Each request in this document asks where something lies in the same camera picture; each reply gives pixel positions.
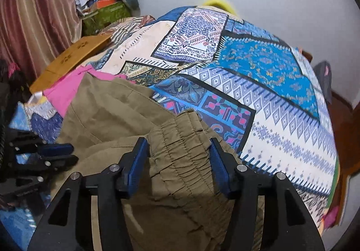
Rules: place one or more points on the orange striped blanket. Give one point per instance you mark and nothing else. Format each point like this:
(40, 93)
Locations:
(132, 21)

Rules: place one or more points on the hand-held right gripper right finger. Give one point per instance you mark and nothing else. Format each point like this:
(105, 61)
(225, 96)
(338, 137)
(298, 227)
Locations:
(222, 166)

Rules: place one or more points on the orange box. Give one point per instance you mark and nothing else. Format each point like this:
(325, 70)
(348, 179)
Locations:
(105, 3)

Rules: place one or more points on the pink cloth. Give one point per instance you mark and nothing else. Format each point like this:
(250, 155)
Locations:
(64, 90)

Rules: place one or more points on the magenta fabric scrap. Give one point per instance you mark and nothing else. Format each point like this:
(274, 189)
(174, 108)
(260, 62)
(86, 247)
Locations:
(330, 217)

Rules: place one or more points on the wooden lap desk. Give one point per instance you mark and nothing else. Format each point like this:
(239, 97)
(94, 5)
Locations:
(73, 54)

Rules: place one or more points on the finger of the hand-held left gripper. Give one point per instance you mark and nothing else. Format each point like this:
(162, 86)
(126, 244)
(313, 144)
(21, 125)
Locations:
(62, 161)
(56, 149)

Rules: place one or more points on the green patterned bag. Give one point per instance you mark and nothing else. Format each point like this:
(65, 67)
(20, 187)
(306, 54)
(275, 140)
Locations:
(101, 18)

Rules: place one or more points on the brown wooden bed post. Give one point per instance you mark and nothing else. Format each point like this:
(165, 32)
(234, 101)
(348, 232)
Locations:
(306, 55)

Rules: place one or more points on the blue patchwork bedspread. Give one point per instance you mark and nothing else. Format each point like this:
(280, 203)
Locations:
(253, 71)

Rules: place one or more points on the yellow foam hoop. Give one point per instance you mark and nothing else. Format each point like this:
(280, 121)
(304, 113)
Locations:
(216, 3)

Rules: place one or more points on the brown striped curtain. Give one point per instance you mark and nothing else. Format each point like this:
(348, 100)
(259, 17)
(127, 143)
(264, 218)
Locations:
(36, 14)

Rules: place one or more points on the white printed cloth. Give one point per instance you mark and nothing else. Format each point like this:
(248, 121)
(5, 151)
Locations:
(36, 101)

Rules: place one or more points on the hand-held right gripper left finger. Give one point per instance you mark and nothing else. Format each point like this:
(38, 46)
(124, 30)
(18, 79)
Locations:
(137, 166)

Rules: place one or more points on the olive green pants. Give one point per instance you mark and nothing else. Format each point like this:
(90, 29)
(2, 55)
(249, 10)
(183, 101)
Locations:
(112, 116)

